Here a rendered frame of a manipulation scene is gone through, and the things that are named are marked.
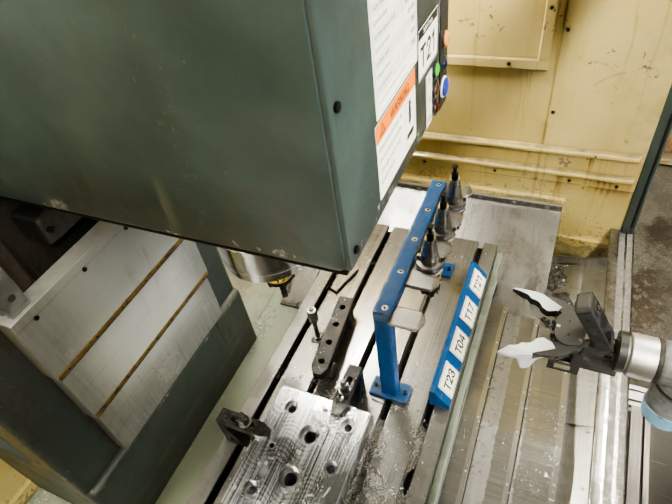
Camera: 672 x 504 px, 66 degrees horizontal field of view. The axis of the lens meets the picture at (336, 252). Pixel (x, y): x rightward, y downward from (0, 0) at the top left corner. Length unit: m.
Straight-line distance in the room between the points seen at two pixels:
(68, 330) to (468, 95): 1.29
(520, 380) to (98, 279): 1.12
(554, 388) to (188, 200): 1.21
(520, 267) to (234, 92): 1.45
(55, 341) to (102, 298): 0.13
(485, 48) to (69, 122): 1.23
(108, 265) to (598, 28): 1.34
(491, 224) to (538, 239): 0.16
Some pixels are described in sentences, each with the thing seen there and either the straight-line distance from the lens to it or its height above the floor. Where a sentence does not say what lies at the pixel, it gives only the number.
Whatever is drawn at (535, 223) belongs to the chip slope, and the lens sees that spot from 1.90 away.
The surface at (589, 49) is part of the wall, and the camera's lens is 1.64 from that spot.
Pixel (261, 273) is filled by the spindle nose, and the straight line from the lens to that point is 0.78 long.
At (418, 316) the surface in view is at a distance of 1.08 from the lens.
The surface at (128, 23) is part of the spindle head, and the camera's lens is 0.56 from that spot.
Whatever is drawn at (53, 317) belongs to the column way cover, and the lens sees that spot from 1.13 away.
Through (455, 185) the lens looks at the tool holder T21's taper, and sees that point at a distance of 1.29.
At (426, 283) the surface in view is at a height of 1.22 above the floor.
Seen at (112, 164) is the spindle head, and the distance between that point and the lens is 0.71.
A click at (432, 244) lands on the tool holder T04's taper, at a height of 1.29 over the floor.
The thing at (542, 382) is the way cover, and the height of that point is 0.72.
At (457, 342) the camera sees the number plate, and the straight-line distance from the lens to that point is 1.38.
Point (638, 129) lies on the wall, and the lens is 1.75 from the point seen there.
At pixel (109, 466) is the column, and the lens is 1.49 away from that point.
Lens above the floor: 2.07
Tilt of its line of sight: 44 degrees down
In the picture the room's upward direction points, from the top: 10 degrees counter-clockwise
